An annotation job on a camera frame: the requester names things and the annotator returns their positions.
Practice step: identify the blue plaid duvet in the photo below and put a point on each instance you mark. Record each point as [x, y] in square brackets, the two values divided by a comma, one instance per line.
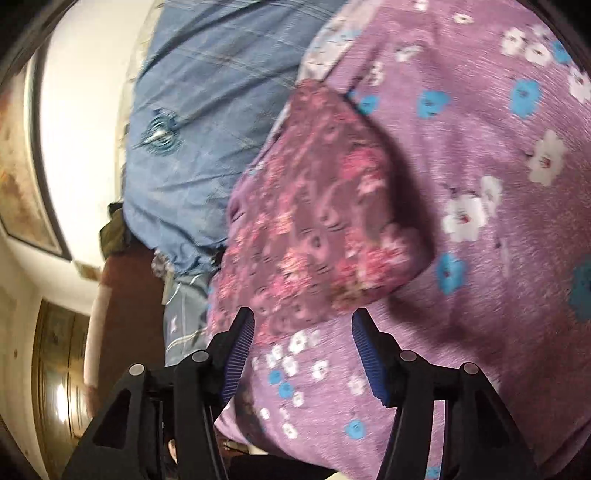
[207, 115]

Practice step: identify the maroon floral shirt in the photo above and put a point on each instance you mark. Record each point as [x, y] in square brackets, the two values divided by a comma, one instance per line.
[314, 221]

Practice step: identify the dark green cloth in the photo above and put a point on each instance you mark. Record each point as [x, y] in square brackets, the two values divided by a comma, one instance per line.
[115, 230]

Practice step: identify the crumpled grey-purple cloth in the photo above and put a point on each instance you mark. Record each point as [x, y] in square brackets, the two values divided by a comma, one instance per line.
[161, 265]

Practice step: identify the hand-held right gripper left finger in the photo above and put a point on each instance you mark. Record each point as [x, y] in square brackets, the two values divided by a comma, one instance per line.
[238, 355]

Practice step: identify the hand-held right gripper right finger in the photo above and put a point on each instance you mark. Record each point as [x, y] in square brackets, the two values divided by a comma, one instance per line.
[369, 360]

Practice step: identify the wooden door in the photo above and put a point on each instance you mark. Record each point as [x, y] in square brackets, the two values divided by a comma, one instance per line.
[60, 369]

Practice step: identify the purple floral bedsheet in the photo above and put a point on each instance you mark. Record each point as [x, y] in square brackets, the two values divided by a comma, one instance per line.
[485, 286]

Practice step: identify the large framed picture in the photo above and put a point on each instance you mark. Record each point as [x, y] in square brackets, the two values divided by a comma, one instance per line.
[27, 184]

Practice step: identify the pale floral cloth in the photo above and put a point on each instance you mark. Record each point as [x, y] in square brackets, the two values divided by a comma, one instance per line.
[325, 48]

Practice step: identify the brown upholstered headboard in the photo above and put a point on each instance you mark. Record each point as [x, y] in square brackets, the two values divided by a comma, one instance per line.
[129, 286]

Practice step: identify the small framed picture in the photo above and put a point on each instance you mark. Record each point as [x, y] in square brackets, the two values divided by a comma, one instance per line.
[87, 271]

